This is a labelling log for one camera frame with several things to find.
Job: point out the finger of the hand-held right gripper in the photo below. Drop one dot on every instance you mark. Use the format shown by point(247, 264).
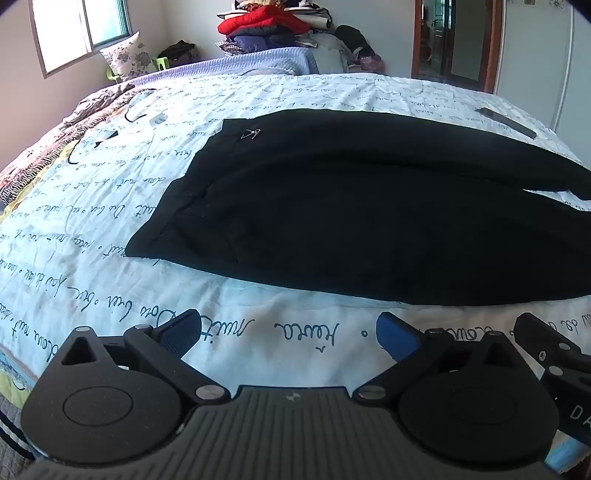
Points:
point(547, 341)

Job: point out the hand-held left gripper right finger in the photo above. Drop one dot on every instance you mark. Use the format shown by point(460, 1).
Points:
point(396, 333)

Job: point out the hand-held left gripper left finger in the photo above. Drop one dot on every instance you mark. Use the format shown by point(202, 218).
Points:
point(181, 333)

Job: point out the black pants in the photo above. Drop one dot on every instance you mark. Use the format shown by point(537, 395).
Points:
point(351, 203)

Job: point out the light blue script printed blanket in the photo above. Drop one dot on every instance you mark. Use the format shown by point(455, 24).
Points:
point(115, 240)

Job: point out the white charger plug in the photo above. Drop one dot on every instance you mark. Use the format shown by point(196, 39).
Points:
point(158, 119)

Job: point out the black remote control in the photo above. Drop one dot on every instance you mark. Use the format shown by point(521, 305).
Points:
point(505, 122)

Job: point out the floral patterned quilt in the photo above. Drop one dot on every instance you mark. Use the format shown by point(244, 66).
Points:
point(32, 157)

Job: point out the green plastic chair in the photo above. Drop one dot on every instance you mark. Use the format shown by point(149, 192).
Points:
point(159, 62)

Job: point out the lilac textured blanket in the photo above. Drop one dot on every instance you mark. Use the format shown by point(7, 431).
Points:
point(240, 62)

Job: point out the floral white pillow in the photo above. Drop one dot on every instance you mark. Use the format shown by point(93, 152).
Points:
point(127, 57)

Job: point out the dark bag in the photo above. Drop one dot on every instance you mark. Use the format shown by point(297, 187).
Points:
point(178, 51)

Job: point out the grey cloth heap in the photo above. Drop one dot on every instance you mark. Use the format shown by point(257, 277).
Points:
point(330, 55)

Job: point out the black garment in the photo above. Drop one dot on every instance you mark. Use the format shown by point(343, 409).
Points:
point(354, 39)

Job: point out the pile of folded clothes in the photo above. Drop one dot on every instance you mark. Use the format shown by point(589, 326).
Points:
point(258, 42)

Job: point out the red jacket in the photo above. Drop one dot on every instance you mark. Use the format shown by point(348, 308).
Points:
point(258, 21)

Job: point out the window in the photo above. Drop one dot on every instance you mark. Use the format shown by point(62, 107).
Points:
point(78, 27)

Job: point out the wooden door frame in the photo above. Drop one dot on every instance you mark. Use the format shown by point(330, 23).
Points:
point(490, 46)

